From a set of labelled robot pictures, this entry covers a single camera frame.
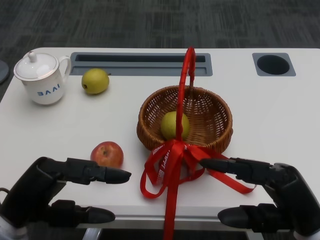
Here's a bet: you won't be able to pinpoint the white mug lid with knob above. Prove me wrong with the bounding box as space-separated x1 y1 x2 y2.
13 51 60 81

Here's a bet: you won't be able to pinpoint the white ceramic mug blue letters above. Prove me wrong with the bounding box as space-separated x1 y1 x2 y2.
18 55 72 105

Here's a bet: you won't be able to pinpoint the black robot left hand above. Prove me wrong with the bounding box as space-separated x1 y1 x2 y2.
0 156 132 228

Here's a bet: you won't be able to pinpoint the brown wicker basket red handle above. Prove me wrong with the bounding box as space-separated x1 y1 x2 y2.
136 46 234 155

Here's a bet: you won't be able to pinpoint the red apple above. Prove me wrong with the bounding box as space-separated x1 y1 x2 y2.
90 141 125 169

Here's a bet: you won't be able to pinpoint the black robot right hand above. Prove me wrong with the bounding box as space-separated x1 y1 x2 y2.
199 157 320 236

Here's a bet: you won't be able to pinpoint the red printed ribbon bow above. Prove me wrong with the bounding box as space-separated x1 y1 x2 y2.
139 139 257 240

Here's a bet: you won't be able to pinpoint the silver table leg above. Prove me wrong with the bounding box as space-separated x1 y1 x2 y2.
82 227 102 240

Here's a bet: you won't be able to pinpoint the grey round disc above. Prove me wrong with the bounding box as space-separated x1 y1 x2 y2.
0 59 10 84

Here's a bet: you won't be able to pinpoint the green pear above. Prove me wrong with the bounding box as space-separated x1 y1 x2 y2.
81 68 112 95
160 111 191 141

